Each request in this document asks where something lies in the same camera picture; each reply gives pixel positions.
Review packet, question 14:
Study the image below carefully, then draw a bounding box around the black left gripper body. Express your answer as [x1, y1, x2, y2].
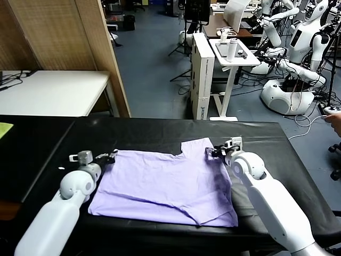
[93, 154, 114, 167]

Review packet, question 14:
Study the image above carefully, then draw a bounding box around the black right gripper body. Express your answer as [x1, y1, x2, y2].
[214, 145, 232, 161]

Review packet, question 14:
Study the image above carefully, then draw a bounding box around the lavender t-shirt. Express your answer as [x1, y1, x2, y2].
[87, 137, 239, 227]

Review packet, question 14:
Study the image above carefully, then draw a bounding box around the small white robot base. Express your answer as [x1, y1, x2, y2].
[178, 30, 194, 45]

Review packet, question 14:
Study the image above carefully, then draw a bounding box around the person's hand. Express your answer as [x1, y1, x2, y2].
[325, 111, 341, 126]

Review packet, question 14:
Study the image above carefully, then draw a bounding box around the black table cover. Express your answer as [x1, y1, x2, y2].
[21, 116, 341, 253]

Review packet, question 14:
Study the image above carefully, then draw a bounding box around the white cardboard box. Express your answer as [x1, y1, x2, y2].
[190, 32, 215, 121]

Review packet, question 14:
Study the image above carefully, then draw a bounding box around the white rolling side table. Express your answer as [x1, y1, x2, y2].
[209, 38, 261, 122]

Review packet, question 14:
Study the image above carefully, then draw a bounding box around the grey tablet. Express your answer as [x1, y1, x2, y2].
[215, 42, 248, 58]

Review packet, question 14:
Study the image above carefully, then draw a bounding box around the white bottle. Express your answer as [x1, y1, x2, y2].
[226, 38, 239, 62]

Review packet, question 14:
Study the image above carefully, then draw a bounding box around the green cloth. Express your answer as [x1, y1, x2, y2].
[0, 122, 14, 140]

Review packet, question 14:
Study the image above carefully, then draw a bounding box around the black office chair base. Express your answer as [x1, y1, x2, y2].
[328, 143, 341, 182]

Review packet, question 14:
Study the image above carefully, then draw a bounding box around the black tripod stand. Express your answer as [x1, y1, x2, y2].
[168, 20, 199, 83]

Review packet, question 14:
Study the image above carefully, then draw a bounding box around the white desk gadget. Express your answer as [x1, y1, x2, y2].
[216, 27, 238, 43]

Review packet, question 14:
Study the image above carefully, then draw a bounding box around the brown desk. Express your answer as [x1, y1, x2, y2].
[202, 14, 263, 40]

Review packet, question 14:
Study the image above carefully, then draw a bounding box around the wooden partition screen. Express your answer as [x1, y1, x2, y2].
[0, 0, 132, 118]

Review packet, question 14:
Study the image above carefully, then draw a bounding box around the black bin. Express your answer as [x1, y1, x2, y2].
[124, 14, 136, 31]

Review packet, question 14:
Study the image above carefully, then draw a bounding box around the white curved shell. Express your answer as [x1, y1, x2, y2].
[223, 0, 251, 33]

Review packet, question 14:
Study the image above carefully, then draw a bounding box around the white humanoid robot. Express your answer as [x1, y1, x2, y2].
[250, 0, 334, 116]

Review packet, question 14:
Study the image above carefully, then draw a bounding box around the tall black tripod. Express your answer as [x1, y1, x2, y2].
[318, 23, 341, 110]

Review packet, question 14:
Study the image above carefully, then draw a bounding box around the black monitor panel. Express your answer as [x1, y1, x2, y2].
[184, 0, 211, 27]

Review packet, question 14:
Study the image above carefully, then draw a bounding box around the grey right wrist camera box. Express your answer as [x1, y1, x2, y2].
[225, 137, 243, 150]

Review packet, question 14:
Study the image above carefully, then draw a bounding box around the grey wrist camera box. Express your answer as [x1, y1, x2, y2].
[69, 150, 94, 166]
[225, 137, 243, 150]

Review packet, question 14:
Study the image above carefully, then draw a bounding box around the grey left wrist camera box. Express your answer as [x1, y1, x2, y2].
[69, 150, 94, 166]

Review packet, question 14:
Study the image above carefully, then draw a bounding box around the white floor cable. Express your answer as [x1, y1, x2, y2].
[288, 114, 331, 141]

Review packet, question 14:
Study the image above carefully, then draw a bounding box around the black cable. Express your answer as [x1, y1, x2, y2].
[0, 70, 38, 92]

